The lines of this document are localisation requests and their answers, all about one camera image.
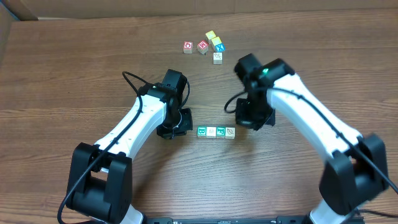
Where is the white leaf wooden block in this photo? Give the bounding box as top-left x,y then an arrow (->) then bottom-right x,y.
225,127 -> 236,139

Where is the white swirl wooden block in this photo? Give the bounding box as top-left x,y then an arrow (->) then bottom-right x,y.
206,126 -> 216,138

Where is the green picture wooden block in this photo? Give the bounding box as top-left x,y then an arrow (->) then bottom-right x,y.
216,127 -> 226,138

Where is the red letter wooden block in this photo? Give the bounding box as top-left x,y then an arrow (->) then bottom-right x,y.
197,40 -> 209,55

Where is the yellow wooden block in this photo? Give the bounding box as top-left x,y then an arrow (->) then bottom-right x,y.
210,36 -> 222,51
197,126 -> 207,138
205,30 -> 216,44

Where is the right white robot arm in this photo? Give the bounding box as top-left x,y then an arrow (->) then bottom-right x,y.
232,54 -> 394,223

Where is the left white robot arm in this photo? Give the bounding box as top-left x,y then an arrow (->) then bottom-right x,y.
57,69 -> 193,224

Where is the white drawing wooden block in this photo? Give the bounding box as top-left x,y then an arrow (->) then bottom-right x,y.
213,52 -> 223,65

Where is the blue X wooden block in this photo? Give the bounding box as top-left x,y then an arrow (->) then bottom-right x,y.
215,44 -> 226,53

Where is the red circle wooden block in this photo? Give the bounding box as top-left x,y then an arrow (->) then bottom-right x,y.
183,41 -> 193,54

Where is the yellow top wooden block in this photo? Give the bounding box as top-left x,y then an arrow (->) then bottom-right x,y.
205,30 -> 216,44

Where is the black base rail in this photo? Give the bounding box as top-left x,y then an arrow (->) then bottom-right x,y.
142,215 -> 311,224

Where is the cardboard box wall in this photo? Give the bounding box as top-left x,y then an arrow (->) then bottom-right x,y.
1,0 -> 397,20

